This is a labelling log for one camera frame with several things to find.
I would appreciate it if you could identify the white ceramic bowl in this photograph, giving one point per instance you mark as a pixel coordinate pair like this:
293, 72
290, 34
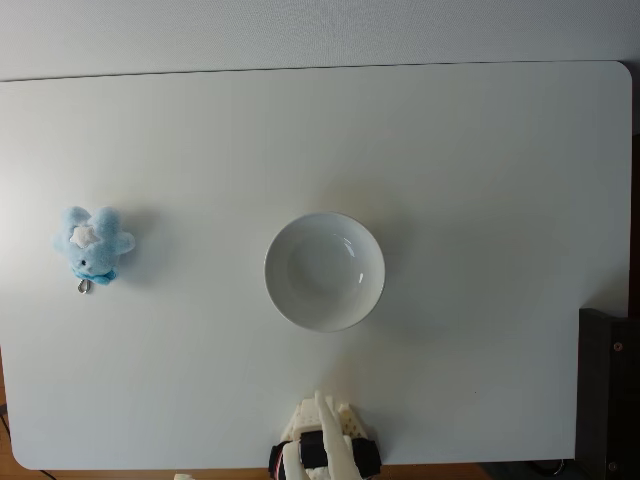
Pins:
325, 272

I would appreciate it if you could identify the dark wooden cabinet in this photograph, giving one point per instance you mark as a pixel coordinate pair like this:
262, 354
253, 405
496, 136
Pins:
610, 400

